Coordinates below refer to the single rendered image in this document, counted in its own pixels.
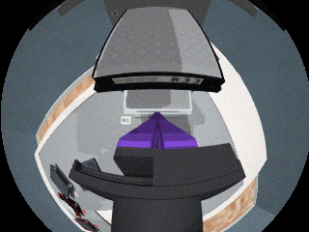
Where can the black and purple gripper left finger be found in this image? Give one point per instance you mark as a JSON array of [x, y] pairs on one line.
[[143, 136]]

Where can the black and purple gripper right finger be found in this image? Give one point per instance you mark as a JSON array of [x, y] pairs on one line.
[[172, 137]]

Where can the grey slotted shelf rack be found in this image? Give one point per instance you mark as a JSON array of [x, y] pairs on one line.
[[199, 9]]

